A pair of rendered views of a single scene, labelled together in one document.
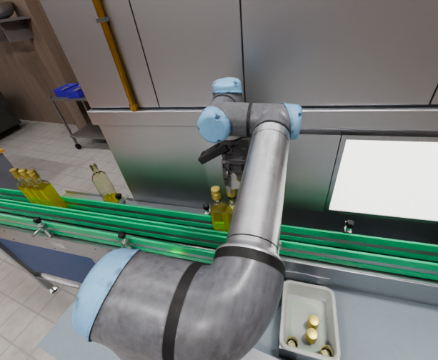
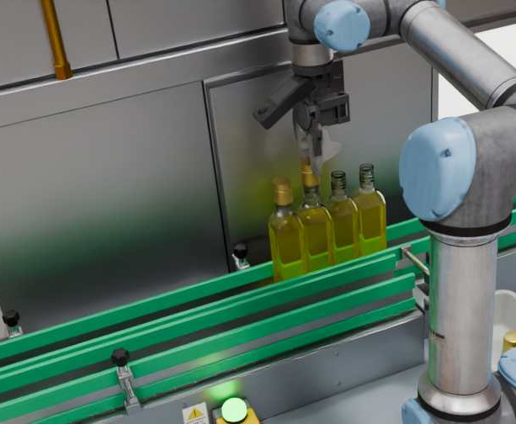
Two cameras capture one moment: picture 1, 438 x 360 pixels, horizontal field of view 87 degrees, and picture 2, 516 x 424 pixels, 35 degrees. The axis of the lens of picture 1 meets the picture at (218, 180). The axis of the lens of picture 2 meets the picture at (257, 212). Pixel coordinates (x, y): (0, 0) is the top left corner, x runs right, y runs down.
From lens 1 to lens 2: 0.98 m
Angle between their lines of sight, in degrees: 33
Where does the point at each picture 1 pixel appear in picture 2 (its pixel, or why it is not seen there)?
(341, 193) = not seen: hidden behind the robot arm
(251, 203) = (490, 60)
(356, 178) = (463, 103)
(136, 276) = (476, 116)
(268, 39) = not seen: outside the picture
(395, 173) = not seen: hidden behind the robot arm
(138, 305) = (501, 125)
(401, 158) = (506, 52)
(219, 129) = (361, 27)
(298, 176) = (385, 128)
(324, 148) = (413, 64)
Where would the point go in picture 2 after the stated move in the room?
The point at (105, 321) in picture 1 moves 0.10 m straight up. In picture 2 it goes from (484, 149) to (487, 68)
